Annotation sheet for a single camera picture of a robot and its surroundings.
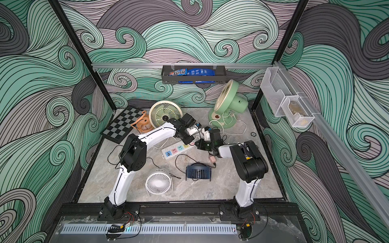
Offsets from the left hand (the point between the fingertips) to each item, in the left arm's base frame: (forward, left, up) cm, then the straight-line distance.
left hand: (190, 137), depth 95 cm
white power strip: (-7, +9, -4) cm, 12 cm away
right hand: (-2, -4, -4) cm, 6 cm away
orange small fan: (+12, +34, -1) cm, 36 cm away
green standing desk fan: (+11, -23, +21) cm, 33 cm away
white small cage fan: (-29, +16, +3) cm, 33 cm away
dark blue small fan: (-22, -5, 0) cm, 22 cm away
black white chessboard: (+8, +51, -4) cm, 52 cm away
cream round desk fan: (+14, +20, +9) cm, 26 cm away
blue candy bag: (+29, -1, +29) cm, 41 cm away
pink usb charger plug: (-13, -14, -4) cm, 19 cm away
